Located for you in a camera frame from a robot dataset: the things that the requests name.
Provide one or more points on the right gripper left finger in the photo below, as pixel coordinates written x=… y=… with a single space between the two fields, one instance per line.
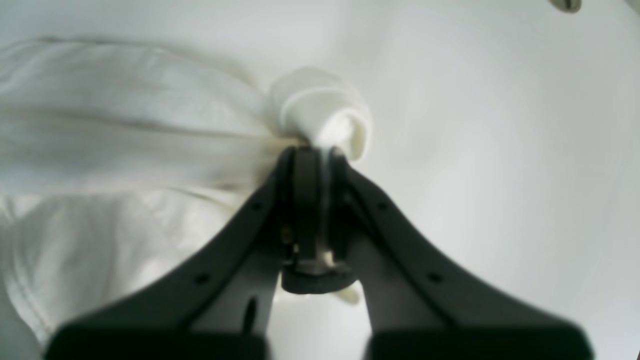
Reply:
x=216 y=305

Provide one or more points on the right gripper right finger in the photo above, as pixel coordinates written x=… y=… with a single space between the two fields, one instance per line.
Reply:
x=421 y=304

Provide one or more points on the white printed T-shirt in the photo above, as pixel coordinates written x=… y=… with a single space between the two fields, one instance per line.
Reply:
x=121 y=159

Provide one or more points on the left table cable grommet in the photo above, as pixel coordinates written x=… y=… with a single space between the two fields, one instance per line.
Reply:
x=567 y=6

